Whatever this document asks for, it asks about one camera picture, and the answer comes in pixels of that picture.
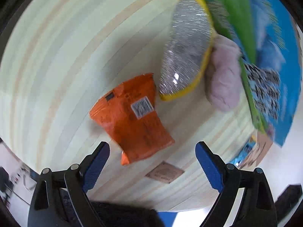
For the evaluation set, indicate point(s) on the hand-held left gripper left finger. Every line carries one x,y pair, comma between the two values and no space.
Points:
95,165

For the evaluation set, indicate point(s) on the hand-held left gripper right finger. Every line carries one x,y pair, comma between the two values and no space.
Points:
209,165

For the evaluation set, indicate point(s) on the orange snack packet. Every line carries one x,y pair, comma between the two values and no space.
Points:
139,123

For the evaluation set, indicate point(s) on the pink plush toy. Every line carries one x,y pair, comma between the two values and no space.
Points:
223,75

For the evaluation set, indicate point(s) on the silver yellow-edged snack bag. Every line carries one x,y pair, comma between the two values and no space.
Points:
184,52

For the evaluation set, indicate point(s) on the brown label patch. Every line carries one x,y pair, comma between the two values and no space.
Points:
165,172

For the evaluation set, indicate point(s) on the colourful printed box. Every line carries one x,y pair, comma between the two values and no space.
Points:
260,63

